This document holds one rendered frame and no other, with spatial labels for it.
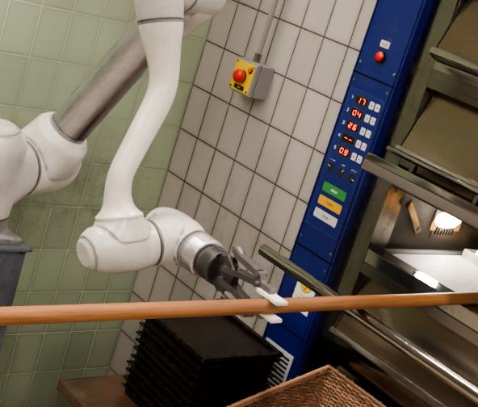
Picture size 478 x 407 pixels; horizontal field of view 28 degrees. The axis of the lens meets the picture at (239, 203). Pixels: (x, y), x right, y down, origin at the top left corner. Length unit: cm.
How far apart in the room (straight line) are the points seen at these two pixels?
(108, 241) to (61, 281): 122
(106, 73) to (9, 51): 53
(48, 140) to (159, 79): 43
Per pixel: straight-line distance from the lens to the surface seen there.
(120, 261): 201
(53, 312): 161
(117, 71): 232
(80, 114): 238
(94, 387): 274
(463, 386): 196
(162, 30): 209
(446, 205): 226
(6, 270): 239
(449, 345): 246
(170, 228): 208
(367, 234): 259
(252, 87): 286
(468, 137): 243
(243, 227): 293
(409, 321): 253
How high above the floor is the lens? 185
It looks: 15 degrees down
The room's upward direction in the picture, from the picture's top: 18 degrees clockwise
